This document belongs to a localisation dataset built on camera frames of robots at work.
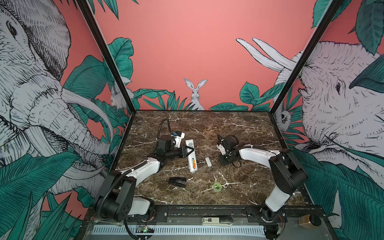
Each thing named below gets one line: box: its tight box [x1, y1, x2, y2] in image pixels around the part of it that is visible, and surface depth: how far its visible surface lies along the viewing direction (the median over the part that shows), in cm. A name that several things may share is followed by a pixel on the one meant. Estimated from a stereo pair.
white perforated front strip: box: [92, 226, 266, 237], surface depth 71 cm
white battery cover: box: [205, 157, 212, 167], surface depth 95 cm
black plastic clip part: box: [168, 176, 187, 188], surface depth 85 cm
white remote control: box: [185, 139, 198, 173], surface depth 84 cm
